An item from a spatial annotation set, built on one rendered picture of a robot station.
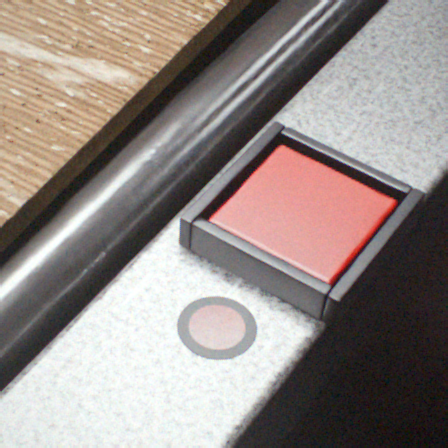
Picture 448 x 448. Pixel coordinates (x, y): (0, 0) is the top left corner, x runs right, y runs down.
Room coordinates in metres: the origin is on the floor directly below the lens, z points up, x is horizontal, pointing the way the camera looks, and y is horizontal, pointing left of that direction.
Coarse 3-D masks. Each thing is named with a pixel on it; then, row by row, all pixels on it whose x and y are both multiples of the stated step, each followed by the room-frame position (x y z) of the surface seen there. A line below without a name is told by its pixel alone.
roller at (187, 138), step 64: (320, 0) 0.52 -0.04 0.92; (384, 0) 0.55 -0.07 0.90; (256, 64) 0.46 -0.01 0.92; (320, 64) 0.49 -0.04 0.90; (192, 128) 0.41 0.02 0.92; (256, 128) 0.43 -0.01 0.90; (128, 192) 0.36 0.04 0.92; (192, 192) 0.38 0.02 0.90; (0, 256) 0.32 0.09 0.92; (64, 256) 0.32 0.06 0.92; (128, 256) 0.34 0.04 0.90; (0, 320) 0.29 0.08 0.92; (64, 320) 0.30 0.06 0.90; (0, 384) 0.27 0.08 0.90
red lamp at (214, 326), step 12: (204, 312) 0.30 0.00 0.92; (216, 312) 0.30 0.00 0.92; (228, 312) 0.30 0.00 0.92; (192, 324) 0.30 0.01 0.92; (204, 324) 0.30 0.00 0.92; (216, 324) 0.30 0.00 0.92; (228, 324) 0.30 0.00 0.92; (240, 324) 0.30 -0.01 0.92; (192, 336) 0.29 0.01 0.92; (204, 336) 0.29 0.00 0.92; (216, 336) 0.29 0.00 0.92; (228, 336) 0.29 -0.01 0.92; (240, 336) 0.29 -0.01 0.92; (216, 348) 0.29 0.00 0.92
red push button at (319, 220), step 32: (288, 160) 0.38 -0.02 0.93; (256, 192) 0.36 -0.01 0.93; (288, 192) 0.36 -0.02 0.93; (320, 192) 0.36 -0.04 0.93; (352, 192) 0.37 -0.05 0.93; (224, 224) 0.34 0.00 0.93; (256, 224) 0.34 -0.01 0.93; (288, 224) 0.34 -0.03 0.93; (320, 224) 0.34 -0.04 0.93; (352, 224) 0.35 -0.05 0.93; (288, 256) 0.32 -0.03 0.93; (320, 256) 0.33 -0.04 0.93; (352, 256) 0.33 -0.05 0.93
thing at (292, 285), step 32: (288, 128) 0.40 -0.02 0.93; (256, 160) 0.38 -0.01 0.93; (320, 160) 0.39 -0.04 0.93; (352, 160) 0.38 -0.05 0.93; (224, 192) 0.36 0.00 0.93; (384, 192) 0.37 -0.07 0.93; (416, 192) 0.37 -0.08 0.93; (192, 224) 0.34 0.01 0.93; (384, 224) 0.35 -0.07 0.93; (224, 256) 0.33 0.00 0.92; (256, 256) 0.32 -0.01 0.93; (384, 256) 0.34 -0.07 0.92; (288, 288) 0.31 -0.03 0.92; (320, 288) 0.31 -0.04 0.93; (352, 288) 0.31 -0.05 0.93
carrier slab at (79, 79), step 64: (0, 0) 0.47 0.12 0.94; (64, 0) 0.47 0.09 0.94; (128, 0) 0.48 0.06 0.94; (192, 0) 0.48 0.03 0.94; (0, 64) 0.42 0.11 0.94; (64, 64) 0.42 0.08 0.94; (128, 64) 0.43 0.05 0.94; (0, 128) 0.38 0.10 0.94; (64, 128) 0.38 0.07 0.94; (0, 192) 0.34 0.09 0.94
